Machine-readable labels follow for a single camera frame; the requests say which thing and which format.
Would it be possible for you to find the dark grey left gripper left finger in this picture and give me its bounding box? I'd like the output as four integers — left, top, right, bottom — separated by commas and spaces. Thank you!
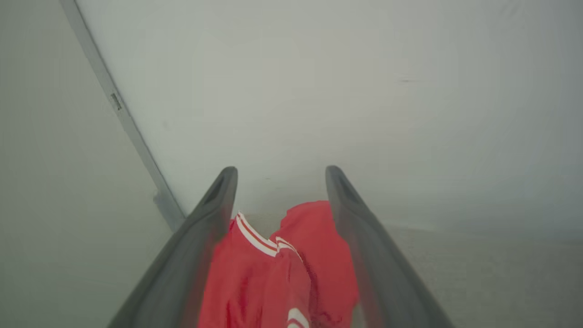
107, 166, 239, 328

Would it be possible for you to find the red and white jersey shirt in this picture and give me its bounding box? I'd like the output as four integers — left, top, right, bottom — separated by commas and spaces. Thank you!
197, 200, 360, 328

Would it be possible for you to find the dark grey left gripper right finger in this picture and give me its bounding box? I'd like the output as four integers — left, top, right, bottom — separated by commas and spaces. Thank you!
325, 165, 456, 328

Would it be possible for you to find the grey wall trim strip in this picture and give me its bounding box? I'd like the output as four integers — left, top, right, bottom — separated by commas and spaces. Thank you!
58, 0, 187, 234

